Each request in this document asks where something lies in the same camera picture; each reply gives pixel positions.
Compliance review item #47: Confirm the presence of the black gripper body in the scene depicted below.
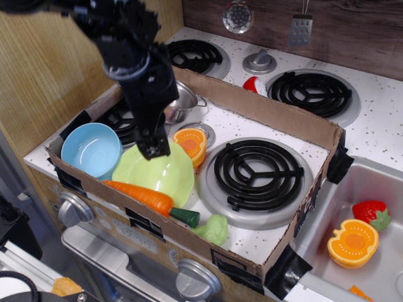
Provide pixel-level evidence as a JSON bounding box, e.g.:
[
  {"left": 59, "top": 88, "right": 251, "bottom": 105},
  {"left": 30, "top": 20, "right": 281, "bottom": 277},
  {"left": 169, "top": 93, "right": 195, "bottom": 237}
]
[{"left": 118, "top": 45, "right": 179, "bottom": 138}]

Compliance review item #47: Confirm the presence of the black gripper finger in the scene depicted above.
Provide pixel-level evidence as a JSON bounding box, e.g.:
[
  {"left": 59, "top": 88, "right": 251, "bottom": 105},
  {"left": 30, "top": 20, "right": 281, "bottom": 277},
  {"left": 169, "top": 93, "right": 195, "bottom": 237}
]
[
  {"left": 154, "top": 123, "right": 171, "bottom": 157},
  {"left": 135, "top": 127, "right": 159, "bottom": 160}
]

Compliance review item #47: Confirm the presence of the orange toy carrot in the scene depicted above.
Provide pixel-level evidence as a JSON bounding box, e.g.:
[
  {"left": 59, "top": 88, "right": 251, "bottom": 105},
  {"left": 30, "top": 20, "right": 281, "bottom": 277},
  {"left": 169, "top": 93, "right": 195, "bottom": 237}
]
[{"left": 103, "top": 180, "right": 200, "bottom": 228}]

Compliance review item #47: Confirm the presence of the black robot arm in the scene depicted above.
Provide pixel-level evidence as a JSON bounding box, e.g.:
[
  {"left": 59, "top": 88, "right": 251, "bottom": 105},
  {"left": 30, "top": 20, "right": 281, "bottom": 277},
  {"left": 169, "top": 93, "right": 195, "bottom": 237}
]
[{"left": 1, "top": 1, "right": 179, "bottom": 160}]

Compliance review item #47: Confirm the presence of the light green plastic plate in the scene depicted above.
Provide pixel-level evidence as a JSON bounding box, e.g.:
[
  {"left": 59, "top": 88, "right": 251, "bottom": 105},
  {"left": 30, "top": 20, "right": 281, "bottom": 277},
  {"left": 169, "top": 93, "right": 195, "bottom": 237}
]
[{"left": 112, "top": 142, "right": 195, "bottom": 208}]

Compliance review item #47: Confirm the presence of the orange half on stove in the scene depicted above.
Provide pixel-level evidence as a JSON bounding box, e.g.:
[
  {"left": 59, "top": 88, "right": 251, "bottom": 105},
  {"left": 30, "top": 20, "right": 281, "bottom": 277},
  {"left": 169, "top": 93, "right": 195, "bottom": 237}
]
[{"left": 173, "top": 128, "right": 207, "bottom": 169}]

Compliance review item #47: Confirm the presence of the front left black burner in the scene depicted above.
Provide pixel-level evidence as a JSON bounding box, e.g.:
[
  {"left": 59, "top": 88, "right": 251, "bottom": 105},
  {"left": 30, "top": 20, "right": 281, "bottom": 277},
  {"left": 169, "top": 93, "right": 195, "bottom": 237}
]
[{"left": 94, "top": 97, "right": 173, "bottom": 148}]

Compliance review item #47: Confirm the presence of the black burner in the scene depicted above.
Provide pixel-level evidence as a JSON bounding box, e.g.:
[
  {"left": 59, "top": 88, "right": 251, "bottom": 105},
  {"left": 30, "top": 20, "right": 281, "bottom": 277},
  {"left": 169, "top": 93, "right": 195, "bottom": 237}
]
[
  {"left": 266, "top": 69, "right": 361, "bottom": 128},
  {"left": 197, "top": 137, "right": 314, "bottom": 230},
  {"left": 167, "top": 40, "right": 230, "bottom": 80},
  {"left": 94, "top": 97, "right": 173, "bottom": 148}
]

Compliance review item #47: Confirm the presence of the silver metal pot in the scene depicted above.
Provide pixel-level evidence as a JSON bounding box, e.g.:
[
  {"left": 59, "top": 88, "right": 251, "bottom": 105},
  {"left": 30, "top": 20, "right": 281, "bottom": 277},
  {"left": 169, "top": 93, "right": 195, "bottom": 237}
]
[{"left": 164, "top": 81, "right": 207, "bottom": 124}]

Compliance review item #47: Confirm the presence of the light blue plastic bowl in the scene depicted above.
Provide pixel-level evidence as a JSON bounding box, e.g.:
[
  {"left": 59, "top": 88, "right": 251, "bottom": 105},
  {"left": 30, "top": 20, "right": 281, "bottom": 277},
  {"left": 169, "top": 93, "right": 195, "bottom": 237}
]
[{"left": 60, "top": 123, "right": 123, "bottom": 181}]

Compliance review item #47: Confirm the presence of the brown cardboard fence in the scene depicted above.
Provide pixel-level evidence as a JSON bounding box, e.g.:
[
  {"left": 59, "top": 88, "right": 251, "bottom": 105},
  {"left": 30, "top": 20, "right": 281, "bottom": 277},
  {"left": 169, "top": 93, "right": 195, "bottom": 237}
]
[{"left": 48, "top": 69, "right": 344, "bottom": 301}]

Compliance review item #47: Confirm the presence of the back left black burner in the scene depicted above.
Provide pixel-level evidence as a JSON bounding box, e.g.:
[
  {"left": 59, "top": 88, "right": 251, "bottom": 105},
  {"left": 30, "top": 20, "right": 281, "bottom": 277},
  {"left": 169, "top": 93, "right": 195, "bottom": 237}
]
[{"left": 167, "top": 40, "right": 230, "bottom": 80}]

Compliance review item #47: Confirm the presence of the left silver oven knob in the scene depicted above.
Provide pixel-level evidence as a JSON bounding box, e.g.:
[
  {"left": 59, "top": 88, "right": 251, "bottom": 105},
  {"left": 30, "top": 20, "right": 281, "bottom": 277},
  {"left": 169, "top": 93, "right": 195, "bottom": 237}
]
[{"left": 57, "top": 191, "right": 95, "bottom": 228}]

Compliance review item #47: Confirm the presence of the silver oven knob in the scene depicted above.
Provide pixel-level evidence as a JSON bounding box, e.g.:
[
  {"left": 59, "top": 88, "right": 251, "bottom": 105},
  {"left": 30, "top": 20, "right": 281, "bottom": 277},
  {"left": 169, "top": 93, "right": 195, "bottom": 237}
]
[
  {"left": 57, "top": 191, "right": 95, "bottom": 228},
  {"left": 176, "top": 258, "right": 222, "bottom": 301}
]

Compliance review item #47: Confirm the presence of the front right black burner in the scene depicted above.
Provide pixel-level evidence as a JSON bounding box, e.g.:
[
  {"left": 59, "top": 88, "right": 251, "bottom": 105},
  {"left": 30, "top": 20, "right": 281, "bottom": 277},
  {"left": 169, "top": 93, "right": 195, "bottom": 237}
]
[{"left": 197, "top": 137, "right": 314, "bottom": 230}]

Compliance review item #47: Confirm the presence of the green toy broccoli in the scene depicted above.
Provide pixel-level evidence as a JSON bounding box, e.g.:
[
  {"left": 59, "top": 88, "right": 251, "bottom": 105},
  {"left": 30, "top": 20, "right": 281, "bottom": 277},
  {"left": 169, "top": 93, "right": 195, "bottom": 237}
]
[{"left": 191, "top": 214, "right": 228, "bottom": 246}]

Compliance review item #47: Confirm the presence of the red white toy mushroom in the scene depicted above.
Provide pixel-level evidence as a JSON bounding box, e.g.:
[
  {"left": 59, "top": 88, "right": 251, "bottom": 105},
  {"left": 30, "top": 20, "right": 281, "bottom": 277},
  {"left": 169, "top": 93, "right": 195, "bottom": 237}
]
[{"left": 242, "top": 76, "right": 267, "bottom": 97}]

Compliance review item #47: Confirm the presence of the silver stovetop knob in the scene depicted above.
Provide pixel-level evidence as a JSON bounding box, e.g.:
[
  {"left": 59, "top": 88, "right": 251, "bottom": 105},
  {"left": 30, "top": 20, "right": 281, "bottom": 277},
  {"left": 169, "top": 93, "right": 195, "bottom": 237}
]
[{"left": 242, "top": 50, "right": 277, "bottom": 75}]

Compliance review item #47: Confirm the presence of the silver slotted ladle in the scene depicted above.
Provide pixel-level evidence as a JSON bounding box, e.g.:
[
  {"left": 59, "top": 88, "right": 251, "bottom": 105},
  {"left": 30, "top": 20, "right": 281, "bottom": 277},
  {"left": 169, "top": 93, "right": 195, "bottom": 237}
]
[{"left": 222, "top": 1, "right": 254, "bottom": 34}]

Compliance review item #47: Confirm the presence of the right silver oven knob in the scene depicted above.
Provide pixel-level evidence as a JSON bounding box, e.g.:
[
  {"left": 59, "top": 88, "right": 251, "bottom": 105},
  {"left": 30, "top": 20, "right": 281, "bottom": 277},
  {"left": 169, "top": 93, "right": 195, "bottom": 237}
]
[{"left": 176, "top": 258, "right": 222, "bottom": 301}]

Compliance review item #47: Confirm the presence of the silver slotted spatula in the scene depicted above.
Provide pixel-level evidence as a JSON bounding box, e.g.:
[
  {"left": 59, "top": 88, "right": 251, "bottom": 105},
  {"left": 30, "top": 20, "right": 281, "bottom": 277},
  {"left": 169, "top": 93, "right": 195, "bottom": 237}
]
[{"left": 288, "top": 0, "right": 314, "bottom": 47}]

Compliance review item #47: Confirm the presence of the back right black burner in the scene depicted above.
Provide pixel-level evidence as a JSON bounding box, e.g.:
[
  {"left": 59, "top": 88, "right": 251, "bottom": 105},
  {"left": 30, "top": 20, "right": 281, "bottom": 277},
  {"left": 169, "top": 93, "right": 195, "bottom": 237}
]
[{"left": 266, "top": 69, "right": 361, "bottom": 128}]

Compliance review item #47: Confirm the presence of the silver metal sink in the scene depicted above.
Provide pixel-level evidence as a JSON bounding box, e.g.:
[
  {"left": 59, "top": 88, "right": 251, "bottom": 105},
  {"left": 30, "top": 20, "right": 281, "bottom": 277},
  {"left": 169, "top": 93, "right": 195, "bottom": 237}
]
[{"left": 286, "top": 157, "right": 402, "bottom": 301}]

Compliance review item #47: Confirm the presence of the orange half in sink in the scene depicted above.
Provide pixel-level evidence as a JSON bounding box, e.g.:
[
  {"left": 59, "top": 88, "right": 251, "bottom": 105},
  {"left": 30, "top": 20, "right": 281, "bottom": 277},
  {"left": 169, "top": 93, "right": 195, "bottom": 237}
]
[{"left": 327, "top": 219, "right": 379, "bottom": 269}]

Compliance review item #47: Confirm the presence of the red toy strawberry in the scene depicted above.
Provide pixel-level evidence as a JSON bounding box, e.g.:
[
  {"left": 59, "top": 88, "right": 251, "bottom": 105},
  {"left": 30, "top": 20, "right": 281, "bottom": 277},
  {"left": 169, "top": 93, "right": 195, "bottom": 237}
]
[{"left": 352, "top": 200, "right": 392, "bottom": 232}]

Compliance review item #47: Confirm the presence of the orange toy piece in sink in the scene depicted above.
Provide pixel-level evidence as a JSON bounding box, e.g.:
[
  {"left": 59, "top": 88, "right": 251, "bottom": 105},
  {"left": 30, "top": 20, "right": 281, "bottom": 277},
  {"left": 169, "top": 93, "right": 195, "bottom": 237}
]
[{"left": 349, "top": 285, "right": 374, "bottom": 302}]

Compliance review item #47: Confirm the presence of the silver oven door handle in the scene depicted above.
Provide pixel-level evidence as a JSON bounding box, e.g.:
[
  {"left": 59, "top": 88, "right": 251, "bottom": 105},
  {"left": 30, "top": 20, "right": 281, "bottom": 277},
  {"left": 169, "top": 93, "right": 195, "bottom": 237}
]
[{"left": 61, "top": 226, "right": 183, "bottom": 301}]

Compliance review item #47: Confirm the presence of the black cable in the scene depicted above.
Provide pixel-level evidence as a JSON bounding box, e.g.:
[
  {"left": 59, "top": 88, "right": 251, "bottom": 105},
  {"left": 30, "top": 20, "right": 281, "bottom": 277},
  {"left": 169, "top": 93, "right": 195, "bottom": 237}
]
[{"left": 0, "top": 270, "right": 40, "bottom": 302}]

